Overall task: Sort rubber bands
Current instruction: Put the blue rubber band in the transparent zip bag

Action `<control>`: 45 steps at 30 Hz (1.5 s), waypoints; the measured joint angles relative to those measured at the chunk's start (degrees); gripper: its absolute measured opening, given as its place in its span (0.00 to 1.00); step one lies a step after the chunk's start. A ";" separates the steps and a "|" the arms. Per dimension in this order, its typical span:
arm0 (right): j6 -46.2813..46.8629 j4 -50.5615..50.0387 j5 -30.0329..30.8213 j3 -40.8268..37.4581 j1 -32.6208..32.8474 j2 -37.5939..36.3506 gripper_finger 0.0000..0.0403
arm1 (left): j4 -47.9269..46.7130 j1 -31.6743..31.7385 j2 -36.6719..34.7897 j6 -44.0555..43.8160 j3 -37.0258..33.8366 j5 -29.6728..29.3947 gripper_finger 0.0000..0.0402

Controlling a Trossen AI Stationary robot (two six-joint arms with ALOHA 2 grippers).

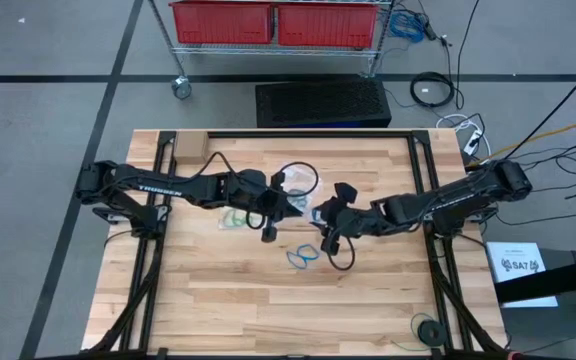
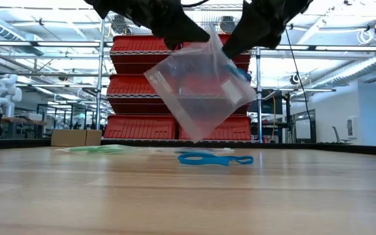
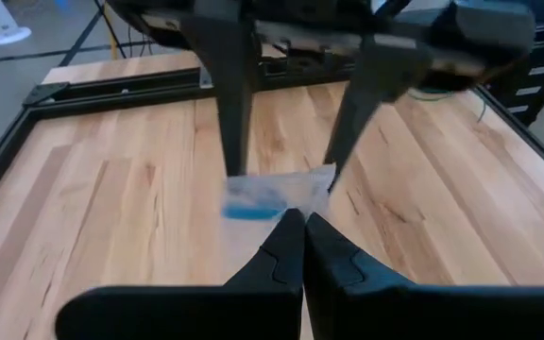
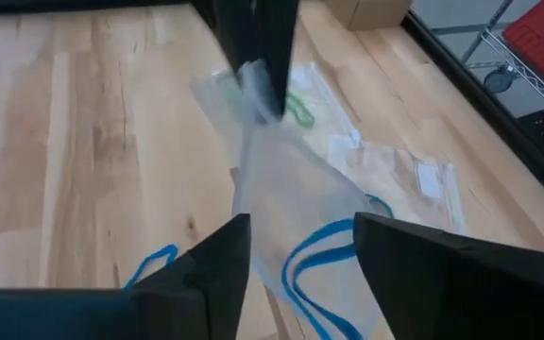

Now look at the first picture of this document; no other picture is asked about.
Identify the thin green wire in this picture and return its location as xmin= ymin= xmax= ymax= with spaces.
xmin=390 ymin=312 xmax=437 ymax=353

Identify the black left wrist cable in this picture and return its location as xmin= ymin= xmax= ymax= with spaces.
xmin=270 ymin=160 xmax=320 ymax=200
xmin=245 ymin=209 xmax=268 ymax=231

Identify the red plastic bin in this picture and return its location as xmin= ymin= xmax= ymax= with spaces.
xmin=276 ymin=2 xmax=380 ymax=50
xmin=168 ymin=0 xmax=275 ymax=45

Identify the small cardboard box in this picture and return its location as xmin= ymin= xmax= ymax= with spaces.
xmin=172 ymin=130 xmax=210 ymax=165

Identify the black power adapter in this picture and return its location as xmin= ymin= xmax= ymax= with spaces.
xmin=415 ymin=12 xmax=440 ymax=42

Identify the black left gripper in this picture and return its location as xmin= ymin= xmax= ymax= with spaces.
xmin=227 ymin=168 xmax=303 ymax=244

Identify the black metal beam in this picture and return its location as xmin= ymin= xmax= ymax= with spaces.
xmin=494 ymin=255 xmax=576 ymax=305

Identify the black tape roll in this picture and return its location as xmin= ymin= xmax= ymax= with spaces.
xmin=416 ymin=319 xmax=448 ymax=348

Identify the yellow cable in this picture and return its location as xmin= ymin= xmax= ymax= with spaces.
xmin=470 ymin=114 xmax=576 ymax=166

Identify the blue cable coil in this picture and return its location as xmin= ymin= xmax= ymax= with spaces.
xmin=389 ymin=10 xmax=428 ymax=44

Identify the blue cable bundle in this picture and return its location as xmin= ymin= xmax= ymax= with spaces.
xmin=295 ymin=243 xmax=321 ymax=263

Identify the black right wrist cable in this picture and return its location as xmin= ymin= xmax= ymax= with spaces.
xmin=328 ymin=233 xmax=357 ymax=272

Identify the white cable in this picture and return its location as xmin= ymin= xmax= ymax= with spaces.
xmin=436 ymin=113 xmax=492 ymax=161

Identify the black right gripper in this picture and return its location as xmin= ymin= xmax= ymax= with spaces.
xmin=310 ymin=182 xmax=387 ymax=255

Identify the white printed paper sheet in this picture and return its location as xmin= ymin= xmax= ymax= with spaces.
xmin=486 ymin=241 xmax=560 ymax=309

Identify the grey side table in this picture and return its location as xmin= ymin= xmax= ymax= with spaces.
xmin=487 ymin=247 xmax=576 ymax=360

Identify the long black floor cable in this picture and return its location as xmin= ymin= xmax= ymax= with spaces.
xmin=505 ymin=64 xmax=576 ymax=160

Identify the black cable coil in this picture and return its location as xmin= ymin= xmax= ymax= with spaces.
xmin=410 ymin=71 xmax=457 ymax=109

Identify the chrome wire shelf rack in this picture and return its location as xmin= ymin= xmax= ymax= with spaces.
xmin=147 ymin=0 xmax=397 ymax=100

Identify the white power strip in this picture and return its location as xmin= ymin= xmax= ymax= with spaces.
xmin=462 ymin=128 xmax=483 ymax=156

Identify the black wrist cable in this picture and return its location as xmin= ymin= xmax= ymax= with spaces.
xmin=245 ymin=209 xmax=268 ymax=231
xmin=328 ymin=233 xmax=357 ymax=272
xmin=270 ymin=160 xmax=320 ymax=200

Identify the black aluminium table frame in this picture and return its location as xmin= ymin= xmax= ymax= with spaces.
xmin=85 ymin=128 xmax=512 ymax=360

